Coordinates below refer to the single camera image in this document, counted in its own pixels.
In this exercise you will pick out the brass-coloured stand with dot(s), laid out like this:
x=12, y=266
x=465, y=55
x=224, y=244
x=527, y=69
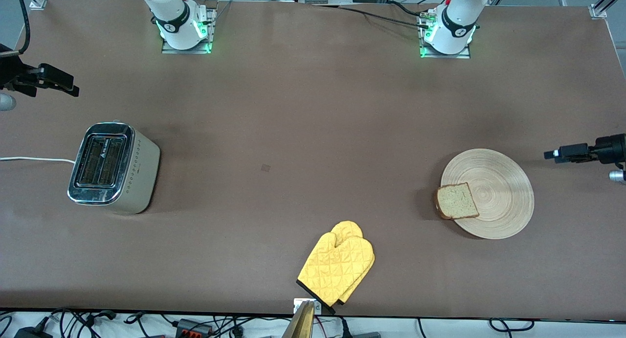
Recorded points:
x=301, y=323

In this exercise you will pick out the small white table-edge bracket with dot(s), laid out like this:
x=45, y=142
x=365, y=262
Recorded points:
x=296, y=304

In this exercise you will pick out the black adapter with orange clips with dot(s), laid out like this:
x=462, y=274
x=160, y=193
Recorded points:
x=193, y=327

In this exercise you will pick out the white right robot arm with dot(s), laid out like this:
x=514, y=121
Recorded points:
x=171, y=15

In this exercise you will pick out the yellow quilted oven mitt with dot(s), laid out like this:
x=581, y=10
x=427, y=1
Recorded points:
x=337, y=269
x=348, y=229

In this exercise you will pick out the silver two-slot toaster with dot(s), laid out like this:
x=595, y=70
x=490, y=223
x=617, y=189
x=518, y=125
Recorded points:
x=137, y=176

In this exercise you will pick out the round wooden plate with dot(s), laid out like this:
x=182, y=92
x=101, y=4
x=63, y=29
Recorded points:
x=499, y=191

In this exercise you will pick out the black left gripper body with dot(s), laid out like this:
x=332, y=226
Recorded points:
x=611, y=149

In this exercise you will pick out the brown bread slice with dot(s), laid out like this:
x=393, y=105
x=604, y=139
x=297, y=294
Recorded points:
x=457, y=201

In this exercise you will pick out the black power adapter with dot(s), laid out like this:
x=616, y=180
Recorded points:
x=32, y=333

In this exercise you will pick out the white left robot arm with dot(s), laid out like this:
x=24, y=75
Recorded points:
x=457, y=20

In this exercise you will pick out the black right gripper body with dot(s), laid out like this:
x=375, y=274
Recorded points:
x=11, y=75

